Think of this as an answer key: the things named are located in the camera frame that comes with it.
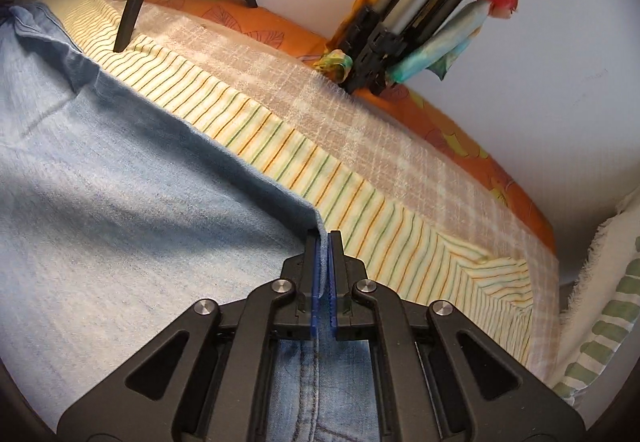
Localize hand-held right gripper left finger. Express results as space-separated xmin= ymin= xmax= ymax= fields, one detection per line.
xmin=56 ymin=235 xmax=321 ymax=442

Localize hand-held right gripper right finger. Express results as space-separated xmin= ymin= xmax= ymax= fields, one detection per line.
xmin=327 ymin=231 xmax=586 ymax=442

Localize light blue denim pants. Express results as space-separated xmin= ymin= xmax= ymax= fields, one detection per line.
xmin=0 ymin=2 xmax=381 ymax=442

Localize yellow striped bed sheet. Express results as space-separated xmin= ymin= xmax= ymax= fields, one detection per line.
xmin=37 ymin=0 xmax=533 ymax=368

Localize beige plaid blanket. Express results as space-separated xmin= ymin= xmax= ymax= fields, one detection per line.
xmin=102 ymin=0 xmax=561 ymax=383

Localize orange leaf print mattress cover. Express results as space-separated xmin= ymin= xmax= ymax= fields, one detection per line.
xmin=62 ymin=0 xmax=557 ymax=248

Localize white fringed towel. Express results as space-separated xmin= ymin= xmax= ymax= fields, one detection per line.
xmin=560 ymin=215 xmax=640 ymax=363

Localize green striped pillow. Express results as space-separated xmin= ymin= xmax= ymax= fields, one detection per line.
xmin=552 ymin=257 xmax=640 ymax=408

